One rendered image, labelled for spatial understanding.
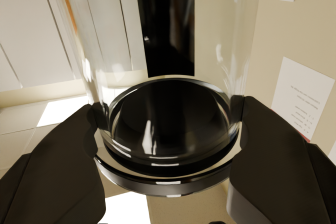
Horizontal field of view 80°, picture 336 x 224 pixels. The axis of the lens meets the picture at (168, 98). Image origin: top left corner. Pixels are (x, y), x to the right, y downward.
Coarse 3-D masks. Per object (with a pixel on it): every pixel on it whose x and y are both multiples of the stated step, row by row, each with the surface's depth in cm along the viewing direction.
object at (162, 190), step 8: (96, 160) 11; (104, 168) 10; (112, 176) 10; (216, 176) 10; (224, 176) 10; (120, 184) 10; (128, 184) 10; (136, 184) 10; (144, 184) 9; (152, 184) 9; (176, 184) 9; (184, 184) 9; (192, 184) 9; (200, 184) 10; (208, 184) 10; (144, 192) 10; (152, 192) 10; (160, 192) 10; (168, 192) 10; (176, 192) 10; (184, 192) 10
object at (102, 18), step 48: (96, 0) 6; (144, 0) 6; (192, 0) 6; (240, 0) 7; (96, 48) 7; (144, 48) 7; (192, 48) 7; (240, 48) 8; (96, 96) 9; (144, 96) 8; (192, 96) 8; (240, 96) 10; (144, 144) 9; (192, 144) 9; (192, 192) 10
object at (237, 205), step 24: (240, 120) 12; (264, 120) 9; (240, 144) 10; (264, 144) 8; (288, 144) 8; (240, 168) 7; (264, 168) 7; (288, 168) 7; (312, 168) 7; (240, 192) 6; (264, 192) 6; (288, 192) 6; (312, 192) 6; (240, 216) 6; (264, 216) 6; (288, 216) 5; (312, 216) 5
